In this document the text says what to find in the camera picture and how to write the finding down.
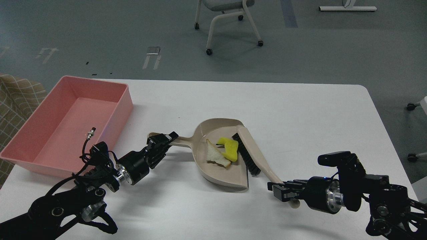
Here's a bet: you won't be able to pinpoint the beige plastic dustpan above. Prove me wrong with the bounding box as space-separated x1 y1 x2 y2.
147 118 250 193

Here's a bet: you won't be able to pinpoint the yellow sponge piece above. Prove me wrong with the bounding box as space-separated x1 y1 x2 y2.
217 137 239 162

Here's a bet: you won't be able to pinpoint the silver floor socket plate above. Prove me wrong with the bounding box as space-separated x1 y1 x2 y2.
146 46 161 56

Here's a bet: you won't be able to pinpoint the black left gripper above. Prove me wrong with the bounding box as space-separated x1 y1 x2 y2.
116 132 179 185

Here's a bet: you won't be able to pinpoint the white office chair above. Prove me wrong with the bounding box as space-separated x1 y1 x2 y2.
194 0 264 56

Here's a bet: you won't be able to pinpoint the pink plastic bin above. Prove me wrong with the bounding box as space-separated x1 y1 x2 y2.
1 76 134 178

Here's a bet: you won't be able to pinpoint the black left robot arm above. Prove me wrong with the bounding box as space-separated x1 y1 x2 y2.
0 128 178 240

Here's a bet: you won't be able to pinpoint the beige checkered cloth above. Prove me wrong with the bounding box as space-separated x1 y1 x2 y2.
0 73 47 189

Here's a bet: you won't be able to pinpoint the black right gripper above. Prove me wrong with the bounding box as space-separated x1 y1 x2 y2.
267 176 344 214

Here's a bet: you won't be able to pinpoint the white bread slice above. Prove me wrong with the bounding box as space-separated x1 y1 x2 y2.
205 139 231 168

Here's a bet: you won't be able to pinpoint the white table base bar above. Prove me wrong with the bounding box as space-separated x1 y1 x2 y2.
319 0 378 12

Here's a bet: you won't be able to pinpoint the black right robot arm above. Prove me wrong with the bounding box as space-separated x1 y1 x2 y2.
267 151 427 240

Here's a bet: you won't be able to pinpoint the beige hand brush black bristles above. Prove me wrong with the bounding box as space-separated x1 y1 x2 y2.
232 126 301 209

